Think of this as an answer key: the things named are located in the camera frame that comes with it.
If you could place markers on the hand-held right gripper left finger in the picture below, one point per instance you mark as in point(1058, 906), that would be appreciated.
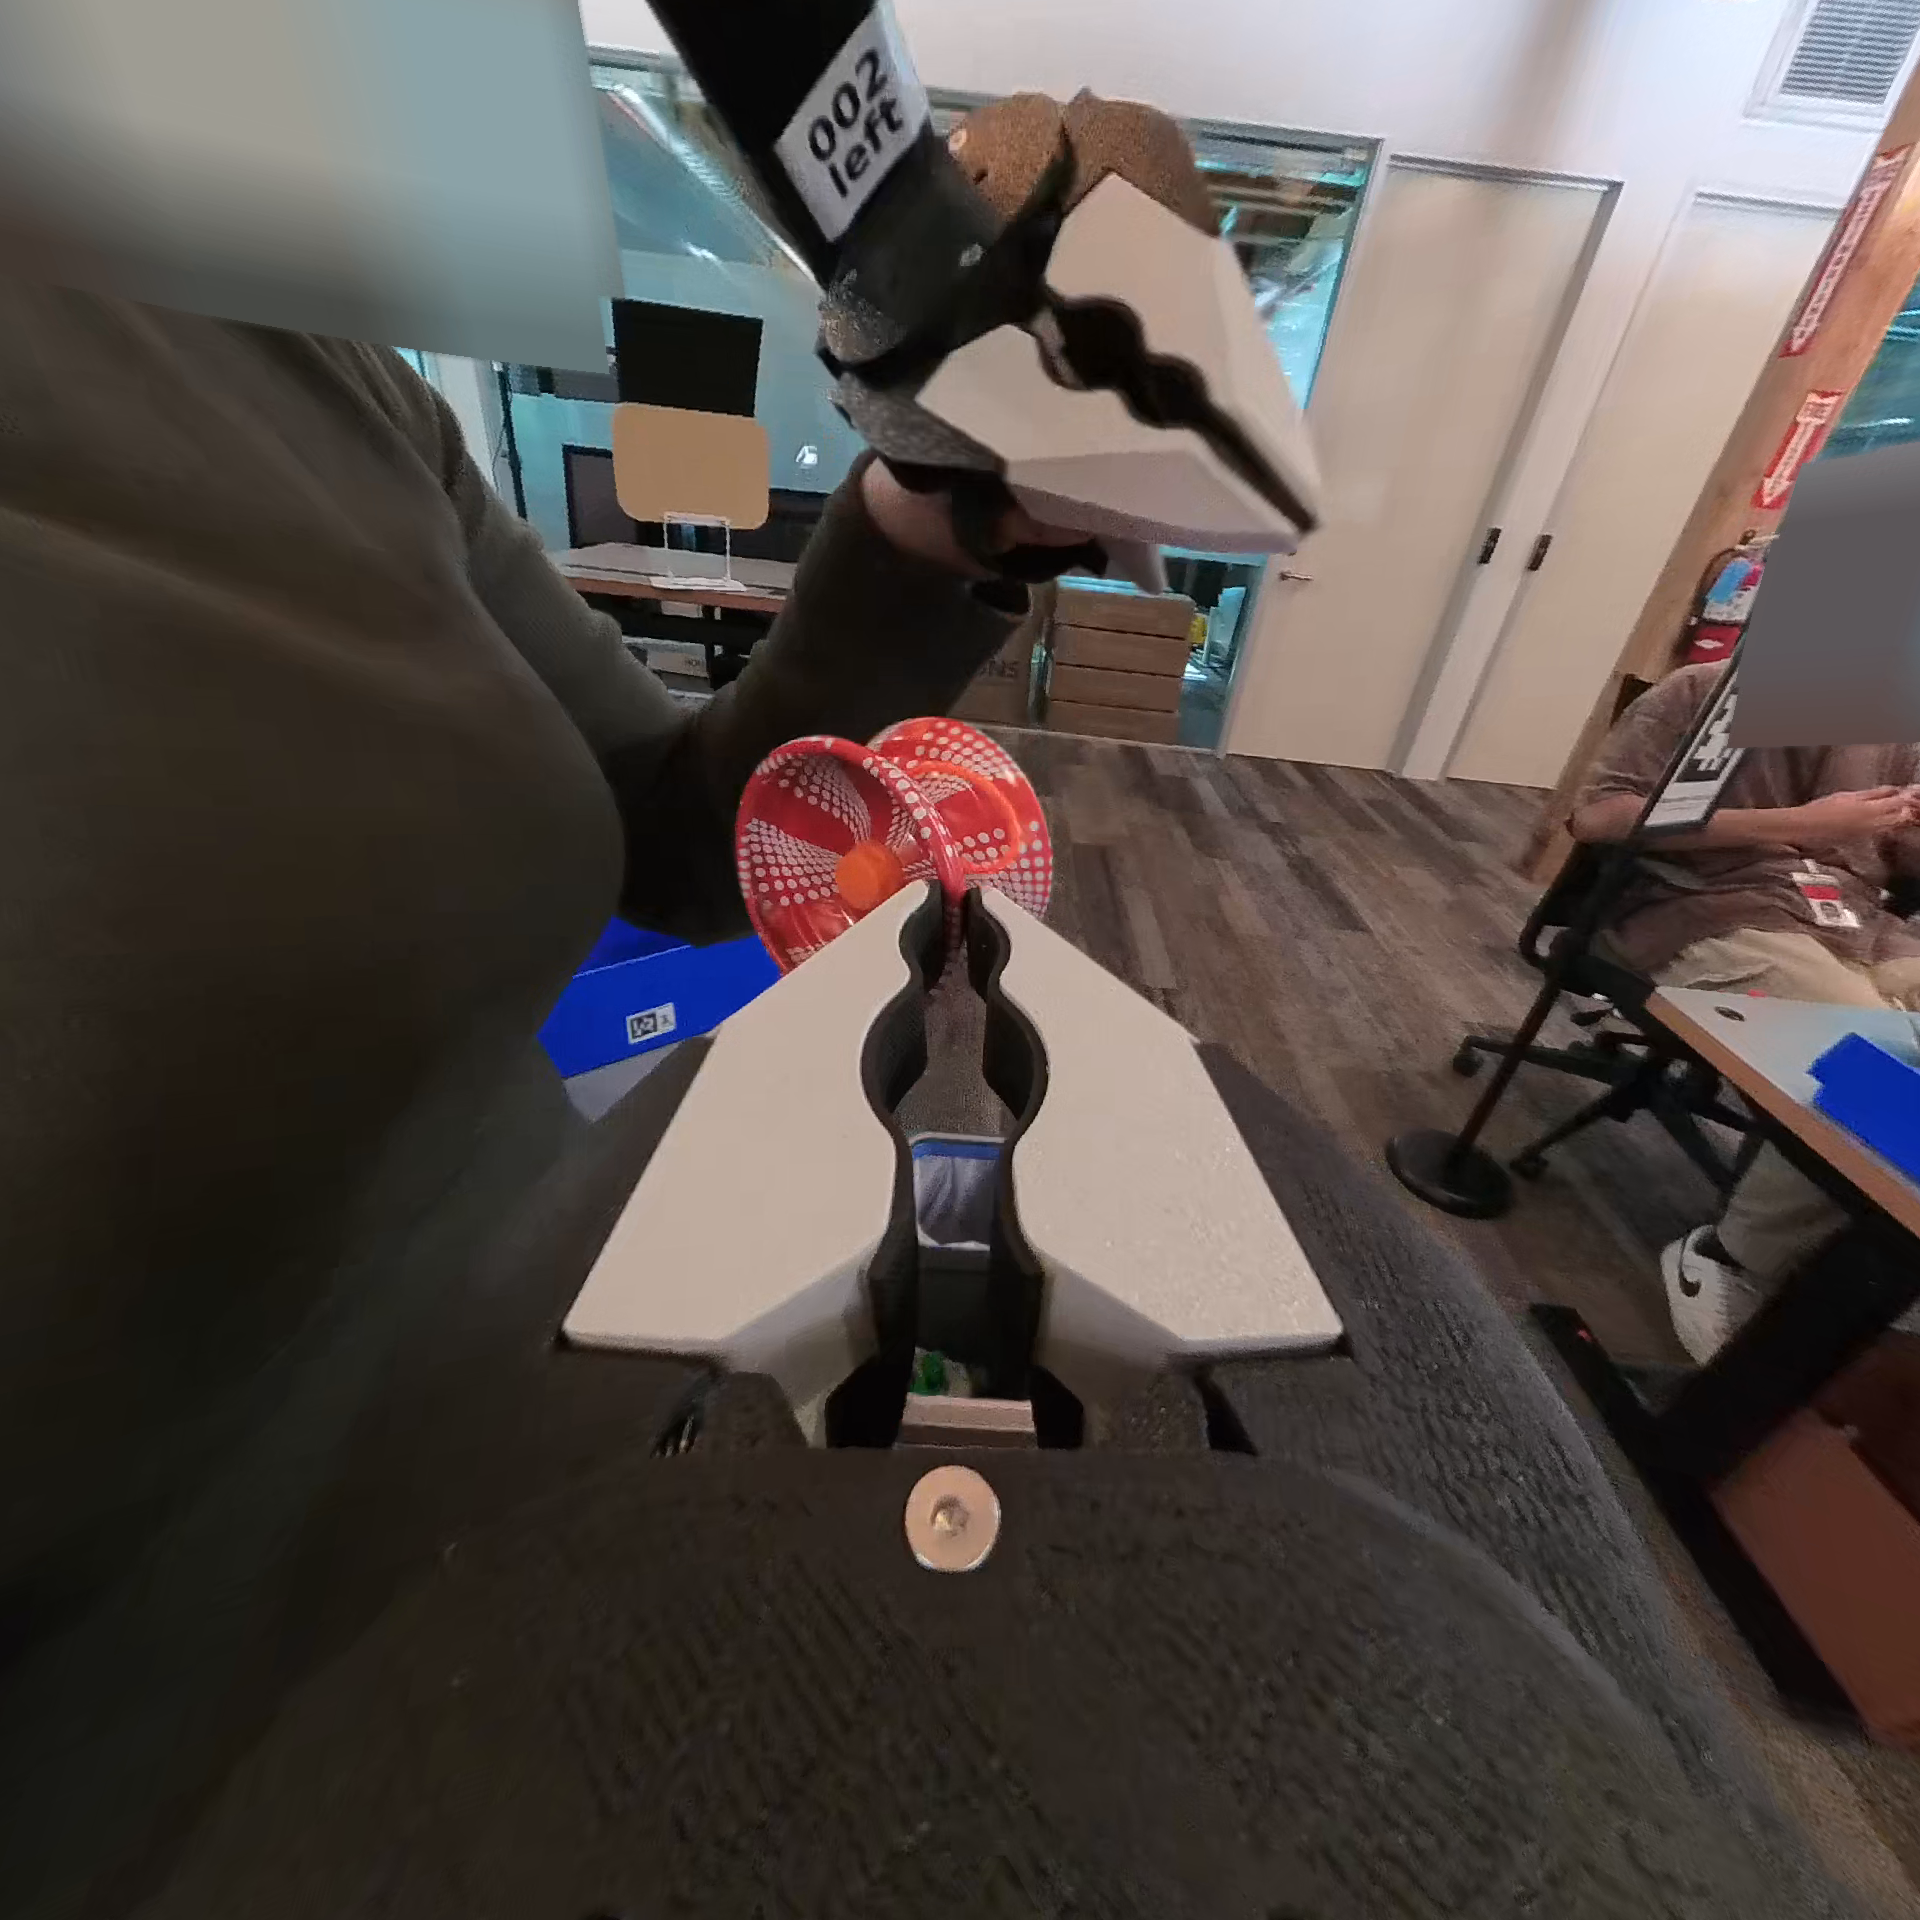
point(750, 1201)

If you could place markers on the red fire extinguisher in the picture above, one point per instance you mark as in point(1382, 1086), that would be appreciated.
point(1718, 602)

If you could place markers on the wooden post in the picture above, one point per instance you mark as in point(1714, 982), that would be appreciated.
point(1831, 391)

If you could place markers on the person's left forearm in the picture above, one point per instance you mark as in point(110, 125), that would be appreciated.
point(813, 692)

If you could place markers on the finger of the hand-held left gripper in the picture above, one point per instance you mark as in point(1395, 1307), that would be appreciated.
point(1201, 332)
point(1067, 451)

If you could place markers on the long wooden desk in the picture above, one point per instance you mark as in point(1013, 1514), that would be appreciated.
point(676, 577)

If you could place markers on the black white marker sign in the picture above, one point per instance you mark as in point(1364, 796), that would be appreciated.
point(1698, 757)

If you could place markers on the black stool chair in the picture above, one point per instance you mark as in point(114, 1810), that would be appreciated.
point(1501, 1083)

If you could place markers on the red white yo-yo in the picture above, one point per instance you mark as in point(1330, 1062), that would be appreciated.
point(855, 843)

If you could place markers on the person's left hand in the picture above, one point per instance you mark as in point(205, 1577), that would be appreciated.
point(990, 550)

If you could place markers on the tan chair back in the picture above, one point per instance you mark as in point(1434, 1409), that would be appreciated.
point(692, 468)

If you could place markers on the black monitor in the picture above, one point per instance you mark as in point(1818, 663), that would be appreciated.
point(690, 356)

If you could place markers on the white door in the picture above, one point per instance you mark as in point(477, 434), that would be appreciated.
point(1412, 451)
point(1636, 481)

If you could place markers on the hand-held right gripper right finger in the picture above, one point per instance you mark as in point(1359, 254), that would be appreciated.
point(1171, 1201)

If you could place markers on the grey work table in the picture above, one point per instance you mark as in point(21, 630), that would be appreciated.
point(1803, 1083)

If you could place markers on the red wall sign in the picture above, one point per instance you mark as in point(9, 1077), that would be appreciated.
point(1837, 270)

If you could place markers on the cardboard box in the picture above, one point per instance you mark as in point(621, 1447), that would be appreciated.
point(1116, 690)
point(1111, 724)
point(1122, 650)
point(1831, 1547)
point(1122, 606)

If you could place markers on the blue plastic bin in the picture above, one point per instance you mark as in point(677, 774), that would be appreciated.
point(661, 1006)

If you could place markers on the large blue parts bin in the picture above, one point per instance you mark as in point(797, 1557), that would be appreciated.
point(1876, 1095)

